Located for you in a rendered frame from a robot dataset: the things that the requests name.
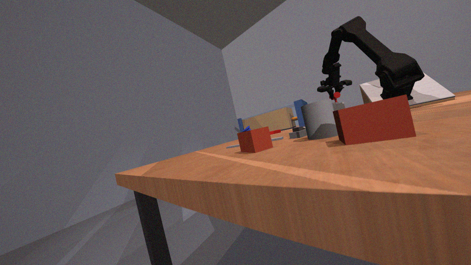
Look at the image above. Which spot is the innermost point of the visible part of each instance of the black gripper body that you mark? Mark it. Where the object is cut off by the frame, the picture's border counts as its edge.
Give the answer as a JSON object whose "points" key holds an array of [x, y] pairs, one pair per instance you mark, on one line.
{"points": [[334, 82]]}

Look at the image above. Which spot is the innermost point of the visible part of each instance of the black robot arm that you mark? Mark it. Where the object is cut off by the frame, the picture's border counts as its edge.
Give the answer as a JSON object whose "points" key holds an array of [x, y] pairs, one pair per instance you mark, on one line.
{"points": [[397, 72]]}

